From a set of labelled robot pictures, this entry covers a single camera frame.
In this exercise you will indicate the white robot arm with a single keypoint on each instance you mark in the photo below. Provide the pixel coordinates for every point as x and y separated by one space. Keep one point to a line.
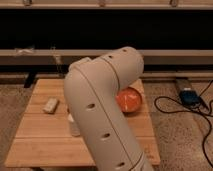
90 89

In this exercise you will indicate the orange bowl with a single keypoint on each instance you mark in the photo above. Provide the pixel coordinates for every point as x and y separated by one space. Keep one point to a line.
129 100

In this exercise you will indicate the white plastic cup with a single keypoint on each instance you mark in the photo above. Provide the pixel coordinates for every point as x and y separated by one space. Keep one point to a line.
73 126

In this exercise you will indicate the beige rectangular block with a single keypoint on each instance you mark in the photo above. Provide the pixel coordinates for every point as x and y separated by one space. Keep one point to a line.
50 105

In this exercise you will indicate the wooden cutting board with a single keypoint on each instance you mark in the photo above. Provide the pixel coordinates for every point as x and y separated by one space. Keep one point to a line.
44 140

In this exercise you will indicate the blue power adapter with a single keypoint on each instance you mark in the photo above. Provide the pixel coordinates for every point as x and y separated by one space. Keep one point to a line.
189 97

